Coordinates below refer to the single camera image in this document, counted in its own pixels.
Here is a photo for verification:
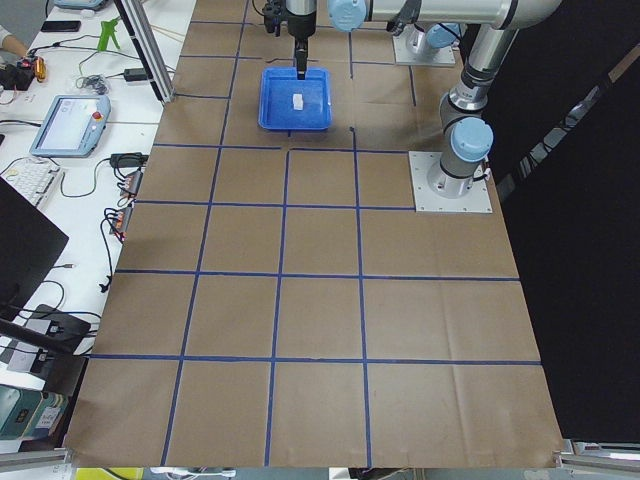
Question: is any white block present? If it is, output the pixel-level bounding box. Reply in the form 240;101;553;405
292;93;304;111

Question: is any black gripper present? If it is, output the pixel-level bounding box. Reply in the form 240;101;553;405
294;37;308;80

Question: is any aluminium frame post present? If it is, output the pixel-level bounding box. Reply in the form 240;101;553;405
114;0;175;105

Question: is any black power adapter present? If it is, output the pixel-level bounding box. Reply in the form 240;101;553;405
123;68;149;82

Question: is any black monitor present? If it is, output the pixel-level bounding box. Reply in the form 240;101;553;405
1;179;69;321

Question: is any white keyboard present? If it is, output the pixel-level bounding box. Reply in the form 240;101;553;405
1;159;62;209

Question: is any blue plastic tray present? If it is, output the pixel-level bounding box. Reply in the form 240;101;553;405
258;67;332;131

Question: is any teach pendant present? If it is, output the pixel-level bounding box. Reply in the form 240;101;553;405
29;95;111;158

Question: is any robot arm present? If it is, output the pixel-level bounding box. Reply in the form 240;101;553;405
285;0;317;80
327;0;560;199

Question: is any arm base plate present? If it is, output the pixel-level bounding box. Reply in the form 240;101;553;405
392;26;456;68
408;151;493;214

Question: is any black smartphone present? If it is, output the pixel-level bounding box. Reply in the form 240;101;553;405
40;20;81;33

